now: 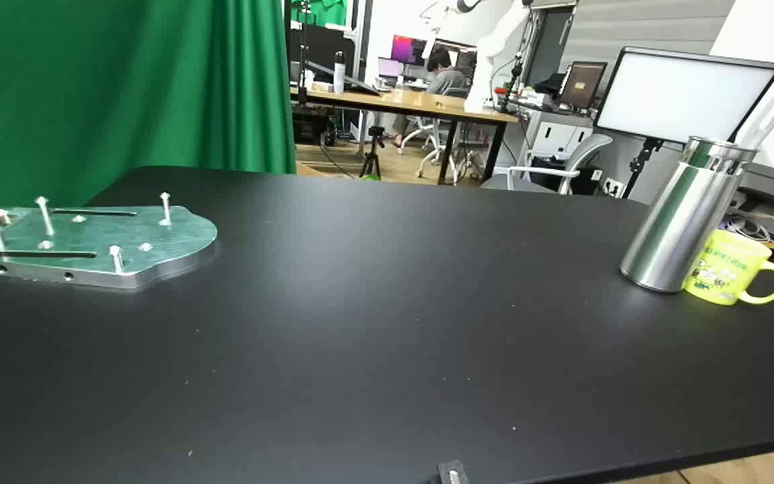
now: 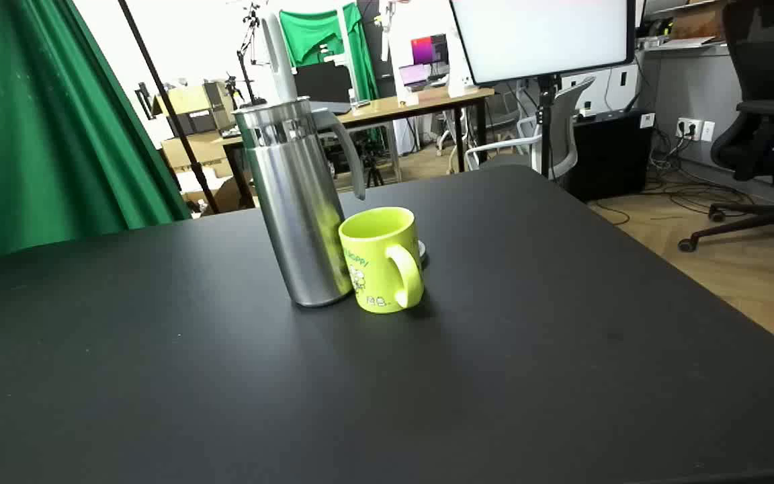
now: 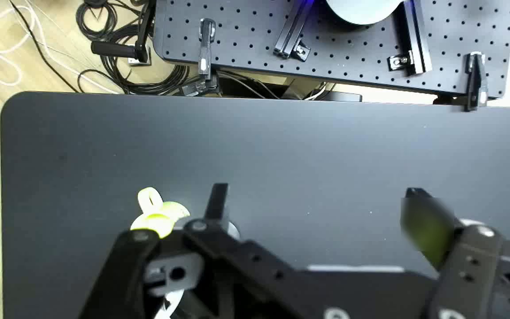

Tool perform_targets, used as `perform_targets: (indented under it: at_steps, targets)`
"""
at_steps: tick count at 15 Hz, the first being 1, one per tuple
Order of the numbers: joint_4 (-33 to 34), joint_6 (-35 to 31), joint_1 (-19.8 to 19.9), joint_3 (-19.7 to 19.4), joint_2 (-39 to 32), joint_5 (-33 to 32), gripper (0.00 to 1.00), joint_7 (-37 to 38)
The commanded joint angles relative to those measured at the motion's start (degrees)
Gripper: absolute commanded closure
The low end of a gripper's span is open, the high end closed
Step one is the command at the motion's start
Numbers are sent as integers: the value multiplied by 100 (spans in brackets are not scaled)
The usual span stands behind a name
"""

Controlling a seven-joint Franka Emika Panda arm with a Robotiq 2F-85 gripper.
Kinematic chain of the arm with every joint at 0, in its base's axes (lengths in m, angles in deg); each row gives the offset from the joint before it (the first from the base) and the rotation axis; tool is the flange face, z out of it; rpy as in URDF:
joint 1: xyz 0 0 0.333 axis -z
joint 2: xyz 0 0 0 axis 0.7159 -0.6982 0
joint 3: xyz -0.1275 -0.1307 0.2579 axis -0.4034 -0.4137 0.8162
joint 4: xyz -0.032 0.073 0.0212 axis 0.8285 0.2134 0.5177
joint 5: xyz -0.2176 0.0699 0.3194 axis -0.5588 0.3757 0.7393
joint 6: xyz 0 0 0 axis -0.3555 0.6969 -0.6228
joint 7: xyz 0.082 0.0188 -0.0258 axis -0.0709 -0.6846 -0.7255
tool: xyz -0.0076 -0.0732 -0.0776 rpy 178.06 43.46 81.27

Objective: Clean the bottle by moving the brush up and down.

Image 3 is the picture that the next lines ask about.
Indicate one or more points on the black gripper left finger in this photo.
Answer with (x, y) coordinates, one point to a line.
(132, 266)

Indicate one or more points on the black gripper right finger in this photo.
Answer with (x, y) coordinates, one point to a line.
(473, 259)

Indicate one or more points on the yellow-green mug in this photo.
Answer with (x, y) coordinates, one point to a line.
(158, 223)

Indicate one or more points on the black table clamp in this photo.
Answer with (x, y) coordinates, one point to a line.
(206, 44)
(475, 80)

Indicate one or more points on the black aluminium extrusion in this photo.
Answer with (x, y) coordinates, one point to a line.
(293, 35)
(417, 41)

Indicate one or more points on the black perforated breadboard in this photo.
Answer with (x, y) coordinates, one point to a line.
(243, 35)

